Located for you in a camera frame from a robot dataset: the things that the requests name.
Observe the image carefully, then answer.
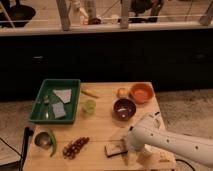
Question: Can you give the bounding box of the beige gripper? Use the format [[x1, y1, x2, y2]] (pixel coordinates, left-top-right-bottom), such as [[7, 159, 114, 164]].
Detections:
[[122, 136, 153, 166]]

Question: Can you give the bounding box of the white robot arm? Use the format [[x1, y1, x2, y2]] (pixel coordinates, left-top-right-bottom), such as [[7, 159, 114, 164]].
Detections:
[[124, 114, 213, 169]]

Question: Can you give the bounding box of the green plastic cup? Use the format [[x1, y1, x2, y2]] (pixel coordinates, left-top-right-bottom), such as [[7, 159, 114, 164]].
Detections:
[[83, 100, 96, 114]]

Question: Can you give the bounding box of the orange bowl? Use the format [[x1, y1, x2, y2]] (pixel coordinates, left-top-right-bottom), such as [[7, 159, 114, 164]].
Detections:
[[130, 83, 154, 104]]

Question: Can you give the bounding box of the orange fruit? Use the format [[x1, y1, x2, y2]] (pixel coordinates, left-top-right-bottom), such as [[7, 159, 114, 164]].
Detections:
[[117, 88, 129, 98]]

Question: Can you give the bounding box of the brown grape bunch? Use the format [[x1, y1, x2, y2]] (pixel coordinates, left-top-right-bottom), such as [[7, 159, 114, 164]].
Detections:
[[62, 137, 90, 159]]

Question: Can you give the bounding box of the yellow banana toy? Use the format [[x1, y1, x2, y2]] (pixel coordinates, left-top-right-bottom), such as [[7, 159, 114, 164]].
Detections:
[[81, 89, 100, 98]]

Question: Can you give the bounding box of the grey sponge piece lower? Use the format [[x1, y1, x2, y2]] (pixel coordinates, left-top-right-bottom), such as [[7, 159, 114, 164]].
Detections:
[[52, 102, 66, 119]]

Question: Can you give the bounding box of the small metal bowl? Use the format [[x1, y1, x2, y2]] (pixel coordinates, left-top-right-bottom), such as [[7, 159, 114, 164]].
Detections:
[[34, 132, 52, 149]]

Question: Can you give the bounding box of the green plastic tray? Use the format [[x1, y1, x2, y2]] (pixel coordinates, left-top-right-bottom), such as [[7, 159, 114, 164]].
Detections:
[[29, 79, 81, 124]]

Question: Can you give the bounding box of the small metal object in tray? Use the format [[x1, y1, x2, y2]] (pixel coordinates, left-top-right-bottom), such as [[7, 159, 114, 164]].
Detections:
[[43, 95, 50, 105]]

